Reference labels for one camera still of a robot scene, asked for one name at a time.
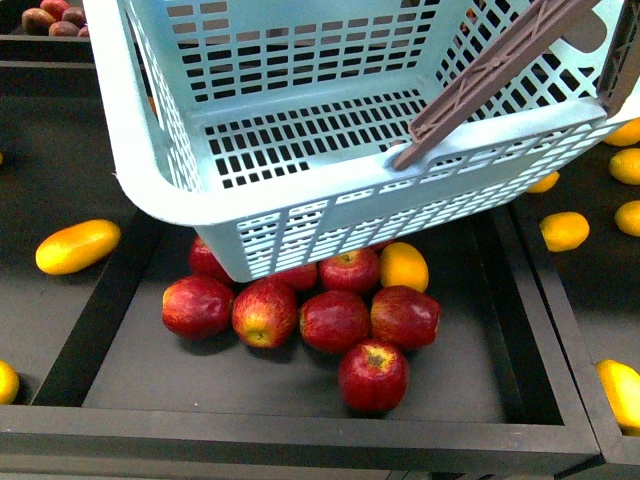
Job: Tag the light blue plastic basket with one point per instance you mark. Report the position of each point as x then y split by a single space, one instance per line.
270 127

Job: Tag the brown basket handle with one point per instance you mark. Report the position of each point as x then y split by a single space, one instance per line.
541 24

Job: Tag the red apple under basket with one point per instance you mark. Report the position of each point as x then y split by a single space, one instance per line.
301 278

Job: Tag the yellow mango among apples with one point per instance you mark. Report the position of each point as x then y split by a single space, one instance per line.
401 264

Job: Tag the yellow lemon under basket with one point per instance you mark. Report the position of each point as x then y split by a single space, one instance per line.
545 184

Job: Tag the yellow mango left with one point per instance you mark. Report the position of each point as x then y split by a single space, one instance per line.
77 247

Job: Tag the yellow mango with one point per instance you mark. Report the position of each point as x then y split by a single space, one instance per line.
621 386
77 247

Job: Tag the yellow lemon upper right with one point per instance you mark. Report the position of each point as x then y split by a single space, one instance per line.
624 166

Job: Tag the yellow lemon top right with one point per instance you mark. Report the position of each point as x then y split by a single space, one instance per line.
626 135

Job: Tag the yellow mango bottom right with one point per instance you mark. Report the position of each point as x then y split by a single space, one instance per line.
621 386

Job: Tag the red apple with stem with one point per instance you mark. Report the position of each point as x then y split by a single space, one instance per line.
356 271

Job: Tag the red apple centre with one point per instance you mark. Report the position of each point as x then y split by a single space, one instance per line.
334 321

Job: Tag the red yellow apple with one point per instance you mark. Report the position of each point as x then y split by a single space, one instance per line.
265 314

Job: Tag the red apple right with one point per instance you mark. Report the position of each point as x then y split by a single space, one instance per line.
404 317

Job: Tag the red apple back left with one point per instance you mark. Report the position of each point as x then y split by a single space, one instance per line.
202 261

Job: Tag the red apple front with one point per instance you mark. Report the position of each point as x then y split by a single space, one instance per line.
373 377

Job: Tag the black display tray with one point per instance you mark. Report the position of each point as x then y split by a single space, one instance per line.
107 391

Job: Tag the yellow fruit bottom left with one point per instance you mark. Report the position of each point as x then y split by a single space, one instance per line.
9 383

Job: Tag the dark red fruit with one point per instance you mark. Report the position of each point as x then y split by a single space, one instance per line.
36 21
55 8

